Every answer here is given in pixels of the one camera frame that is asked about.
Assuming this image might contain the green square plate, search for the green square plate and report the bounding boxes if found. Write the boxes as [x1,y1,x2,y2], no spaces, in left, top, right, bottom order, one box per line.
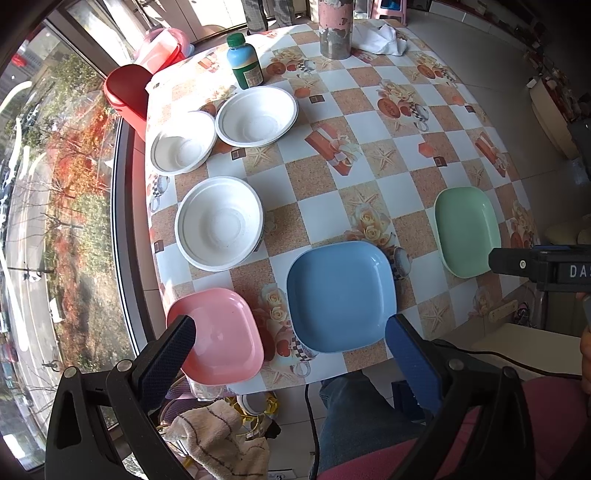
[434,187,502,279]

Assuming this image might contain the pink square plate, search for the pink square plate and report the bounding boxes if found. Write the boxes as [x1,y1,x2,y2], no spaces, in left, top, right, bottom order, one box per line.
[166,288,264,386]

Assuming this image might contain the white paper bowl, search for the white paper bowl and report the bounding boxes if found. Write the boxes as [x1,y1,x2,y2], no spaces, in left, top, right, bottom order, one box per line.
[174,176,264,272]
[215,86,298,148]
[149,111,217,175]

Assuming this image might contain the blue square plate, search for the blue square plate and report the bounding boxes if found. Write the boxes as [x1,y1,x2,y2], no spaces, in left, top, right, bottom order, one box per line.
[287,241,398,354]

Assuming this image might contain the cream cushioned seat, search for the cream cushioned seat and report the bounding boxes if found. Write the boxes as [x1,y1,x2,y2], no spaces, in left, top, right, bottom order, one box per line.
[469,323,582,375]

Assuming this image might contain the beige striped towel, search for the beige striped towel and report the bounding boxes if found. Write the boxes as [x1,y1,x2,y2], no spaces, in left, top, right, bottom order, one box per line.
[161,400,270,479]

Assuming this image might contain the blue jeans leg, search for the blue jeans leg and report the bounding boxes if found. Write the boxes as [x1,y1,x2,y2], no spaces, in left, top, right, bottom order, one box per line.
[318,371,426,480]

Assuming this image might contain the checkered floral tablecloth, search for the checkered floral tablecloth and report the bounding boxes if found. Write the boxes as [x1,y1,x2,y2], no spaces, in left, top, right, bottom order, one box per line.
[145,24,537,400]

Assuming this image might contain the white crumpled cloth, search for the white crumpled cloth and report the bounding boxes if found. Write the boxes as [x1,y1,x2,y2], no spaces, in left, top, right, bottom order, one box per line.
[352,23,408,57]

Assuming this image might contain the red plastic stool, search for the red plastic stool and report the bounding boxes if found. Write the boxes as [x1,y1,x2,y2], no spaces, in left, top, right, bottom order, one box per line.
[103,64,152,140]

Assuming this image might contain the pink metal canister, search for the pink metal canister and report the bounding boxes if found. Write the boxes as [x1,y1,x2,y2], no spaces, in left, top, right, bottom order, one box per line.
[318,0,355,60]

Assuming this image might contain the pink plastic stool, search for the pink plastic stool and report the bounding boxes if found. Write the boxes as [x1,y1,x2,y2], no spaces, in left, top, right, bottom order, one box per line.
[134,28,194,74]

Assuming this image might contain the green blue bottle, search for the green blue bottle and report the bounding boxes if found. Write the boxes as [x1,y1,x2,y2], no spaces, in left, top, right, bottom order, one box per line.
[226,32,264,90]

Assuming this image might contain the black cable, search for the black cable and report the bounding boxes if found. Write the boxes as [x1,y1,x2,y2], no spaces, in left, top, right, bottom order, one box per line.
[303,338,583,480]

